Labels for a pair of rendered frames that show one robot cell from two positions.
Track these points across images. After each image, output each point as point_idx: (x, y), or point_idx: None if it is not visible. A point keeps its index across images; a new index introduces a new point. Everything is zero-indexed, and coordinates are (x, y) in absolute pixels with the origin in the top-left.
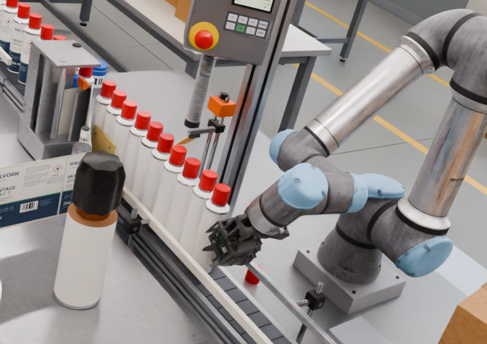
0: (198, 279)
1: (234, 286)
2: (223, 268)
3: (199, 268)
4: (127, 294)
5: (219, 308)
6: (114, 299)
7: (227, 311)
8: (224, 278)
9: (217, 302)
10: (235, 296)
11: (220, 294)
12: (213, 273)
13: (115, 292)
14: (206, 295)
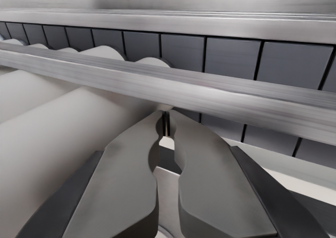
0: (188, 115)
1: (252, 50)
2: (173, 20)
3: (173, 145)
4: (176, 215)
5: (298, 154)
6: (178, 229)
7: (324, 149)
8: (209, 54)
9: (274, 140)
10: (291, 81)
11: (286, 188)
12: (182, 66)
13: (167, 218)
14: (237, 140)
